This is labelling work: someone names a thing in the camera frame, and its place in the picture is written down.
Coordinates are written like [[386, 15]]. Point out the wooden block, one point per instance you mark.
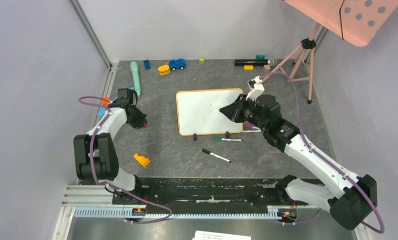
[[267, 68]]

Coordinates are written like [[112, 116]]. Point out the pink tripod stand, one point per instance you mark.
[[306, 46]]

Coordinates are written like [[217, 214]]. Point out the black capped marker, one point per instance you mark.
[[215, 155]]

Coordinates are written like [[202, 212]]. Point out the black microphone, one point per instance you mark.
[[255, 62]]

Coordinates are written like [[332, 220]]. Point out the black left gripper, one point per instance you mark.
[[141, 121]]

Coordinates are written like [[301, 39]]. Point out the yellow framed whiteboard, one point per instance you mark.
[[196, 116]]

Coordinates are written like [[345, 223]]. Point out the blue toy crayon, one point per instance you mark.
[[101, 111]]

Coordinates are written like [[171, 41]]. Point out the orange wedge toy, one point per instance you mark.
[[144, 161]]

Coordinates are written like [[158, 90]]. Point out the dark blue block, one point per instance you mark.
[[147, 64]]

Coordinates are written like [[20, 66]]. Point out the green capped marker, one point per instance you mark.
[[227, 139]]

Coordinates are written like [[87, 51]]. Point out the orange small toy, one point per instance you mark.
[[105, 101]]

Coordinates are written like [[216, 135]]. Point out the purple capped marker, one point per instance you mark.
[[248, 126]]

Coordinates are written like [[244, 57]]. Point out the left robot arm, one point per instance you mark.
[[94, 152]]

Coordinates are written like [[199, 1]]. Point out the pink perforated panel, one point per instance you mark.
[[355, 21]]

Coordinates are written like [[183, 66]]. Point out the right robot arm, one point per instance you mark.
[[348, 197]]

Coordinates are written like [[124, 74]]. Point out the blue toy car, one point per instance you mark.
[[177, 64]]

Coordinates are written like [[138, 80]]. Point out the white paper sheet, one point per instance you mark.
[[207, 235]]

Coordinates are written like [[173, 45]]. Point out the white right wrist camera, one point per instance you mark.
[[256, 88]]

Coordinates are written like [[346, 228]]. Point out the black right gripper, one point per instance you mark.
[[239, 109]]

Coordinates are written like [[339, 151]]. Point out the green cube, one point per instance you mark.
[[201, 61]]

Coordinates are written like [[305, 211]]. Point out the yellow block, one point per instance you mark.
[[248, 67]]

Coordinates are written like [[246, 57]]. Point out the mint green toy crayon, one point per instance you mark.
[[136, 78]]

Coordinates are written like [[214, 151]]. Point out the red capped marker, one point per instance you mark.
[[216, 107]]

